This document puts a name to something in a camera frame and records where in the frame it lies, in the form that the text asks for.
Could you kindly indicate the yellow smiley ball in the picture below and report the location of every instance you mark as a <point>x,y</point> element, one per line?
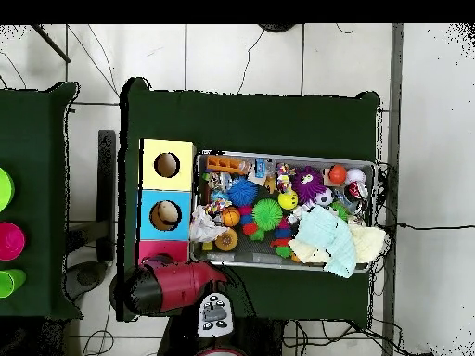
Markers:
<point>288,199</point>

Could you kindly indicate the cream waffle cloth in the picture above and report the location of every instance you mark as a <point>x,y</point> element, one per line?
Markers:
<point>367,243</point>

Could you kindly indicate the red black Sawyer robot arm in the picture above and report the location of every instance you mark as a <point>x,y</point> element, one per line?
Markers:
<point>182,285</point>

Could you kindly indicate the yellow-green plastic cup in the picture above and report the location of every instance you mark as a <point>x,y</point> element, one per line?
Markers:
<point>4,189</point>

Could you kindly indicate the tan orange ball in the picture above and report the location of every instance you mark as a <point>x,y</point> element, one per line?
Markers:
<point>226,239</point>

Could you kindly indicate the shallow clear mesh bin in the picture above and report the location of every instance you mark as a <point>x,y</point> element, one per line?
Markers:
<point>362,178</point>

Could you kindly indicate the purple spiky ball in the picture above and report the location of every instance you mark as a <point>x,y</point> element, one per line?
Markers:
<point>307,184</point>

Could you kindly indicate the side table with green cloth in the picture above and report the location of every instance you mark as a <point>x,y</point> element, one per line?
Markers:
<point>44,148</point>

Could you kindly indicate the bright green plastic cup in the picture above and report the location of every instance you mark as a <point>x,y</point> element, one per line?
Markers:
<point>10,282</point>

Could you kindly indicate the orange basketball toy ball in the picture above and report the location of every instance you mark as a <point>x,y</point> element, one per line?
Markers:
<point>231,216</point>

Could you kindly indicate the dark green table cloth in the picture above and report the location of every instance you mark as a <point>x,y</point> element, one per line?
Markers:
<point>163,111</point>

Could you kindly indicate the wooden box with three holes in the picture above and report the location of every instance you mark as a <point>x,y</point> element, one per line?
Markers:
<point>165,200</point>

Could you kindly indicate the white baseball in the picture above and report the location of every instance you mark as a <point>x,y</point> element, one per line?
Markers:
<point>355,176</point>

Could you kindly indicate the green spiky ball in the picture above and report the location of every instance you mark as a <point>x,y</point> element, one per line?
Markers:
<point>267,215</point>

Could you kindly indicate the light blue knitted cloth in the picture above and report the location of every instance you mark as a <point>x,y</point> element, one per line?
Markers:
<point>326,233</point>

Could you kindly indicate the long orange building block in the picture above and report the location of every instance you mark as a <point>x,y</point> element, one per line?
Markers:
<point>227,164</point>

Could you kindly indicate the large blue spiky ball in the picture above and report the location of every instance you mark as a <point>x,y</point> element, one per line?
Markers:
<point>242,191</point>

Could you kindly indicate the black round base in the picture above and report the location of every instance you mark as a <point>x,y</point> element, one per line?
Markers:
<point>277,27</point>

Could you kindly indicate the pink plastic cup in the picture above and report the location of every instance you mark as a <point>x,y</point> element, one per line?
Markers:
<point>10,241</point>

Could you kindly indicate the black panel on stand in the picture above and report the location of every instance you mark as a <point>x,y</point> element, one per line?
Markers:
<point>107,193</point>

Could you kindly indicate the small soccer ball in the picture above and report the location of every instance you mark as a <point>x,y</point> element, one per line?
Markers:
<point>323,197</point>

